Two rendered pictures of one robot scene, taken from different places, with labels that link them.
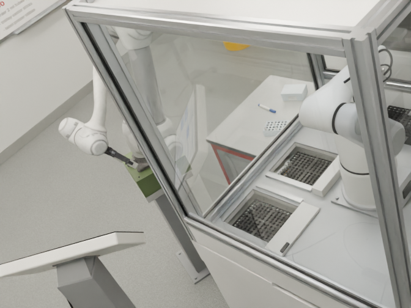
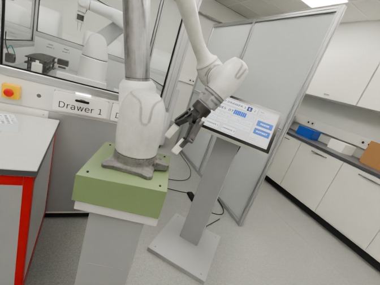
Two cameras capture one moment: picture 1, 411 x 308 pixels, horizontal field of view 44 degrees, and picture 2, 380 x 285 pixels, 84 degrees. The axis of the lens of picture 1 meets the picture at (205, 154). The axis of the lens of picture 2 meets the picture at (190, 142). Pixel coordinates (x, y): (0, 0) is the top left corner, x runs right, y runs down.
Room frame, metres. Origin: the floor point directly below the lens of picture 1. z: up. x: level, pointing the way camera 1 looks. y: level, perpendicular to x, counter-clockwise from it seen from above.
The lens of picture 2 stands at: (2.96, 0.48, 1.24)
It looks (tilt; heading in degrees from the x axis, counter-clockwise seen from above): 17 degrees down; 183
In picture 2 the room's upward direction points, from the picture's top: 19 degrees clockwise
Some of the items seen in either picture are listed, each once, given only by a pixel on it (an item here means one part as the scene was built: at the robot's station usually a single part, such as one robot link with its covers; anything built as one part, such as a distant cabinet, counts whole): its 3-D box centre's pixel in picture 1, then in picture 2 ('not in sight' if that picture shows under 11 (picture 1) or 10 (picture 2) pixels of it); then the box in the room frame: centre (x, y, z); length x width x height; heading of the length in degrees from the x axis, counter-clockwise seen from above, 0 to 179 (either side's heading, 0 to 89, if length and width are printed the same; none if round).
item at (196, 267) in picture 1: (183, 217); (109, 257); (2.24, 0.27, 0.38); 0.30 x 0.30 x 0.76; 12
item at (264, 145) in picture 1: (237, 165); not in sight; (1.10, -0.07, 1.52); 0.87 x 0.01 x 0.86; 32
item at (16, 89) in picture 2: not in sight; (11, 91); (1.98, -0.53, 0.88); 0.07 x 0.05 x 0.07; 122
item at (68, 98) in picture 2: not in sight; (81, 105); (1.79, -0.26, 0.87); 0.29 x 0.02 x 0.11; 122
